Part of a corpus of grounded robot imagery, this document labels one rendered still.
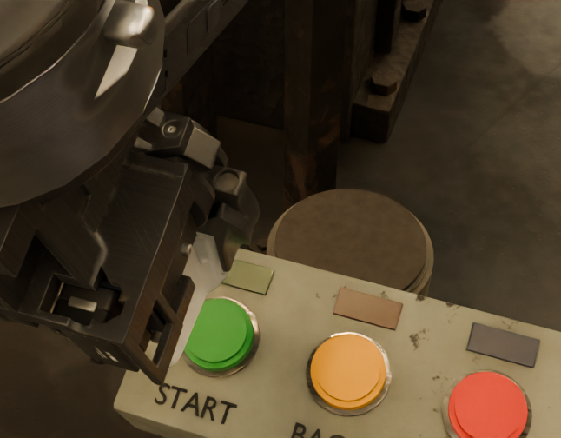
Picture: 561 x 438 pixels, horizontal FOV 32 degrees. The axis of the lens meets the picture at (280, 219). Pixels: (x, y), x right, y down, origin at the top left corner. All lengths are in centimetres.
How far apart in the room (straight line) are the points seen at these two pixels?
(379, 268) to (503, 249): 74
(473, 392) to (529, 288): 86
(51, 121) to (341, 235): 50
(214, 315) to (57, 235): 27
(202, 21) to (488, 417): 28
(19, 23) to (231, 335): 36
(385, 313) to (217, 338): 9
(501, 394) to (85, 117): 34
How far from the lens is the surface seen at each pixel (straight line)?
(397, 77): 156
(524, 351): 54
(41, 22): 20
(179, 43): 32
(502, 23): 182
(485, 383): 53
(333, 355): 53
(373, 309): 54
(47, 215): 27
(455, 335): 54
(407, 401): 53
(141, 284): 30
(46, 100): 22
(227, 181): 35
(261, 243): 137
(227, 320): 54
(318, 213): 72
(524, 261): 141
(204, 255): 39
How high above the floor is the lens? 105
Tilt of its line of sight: 47 degrees down
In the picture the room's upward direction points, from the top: straight up
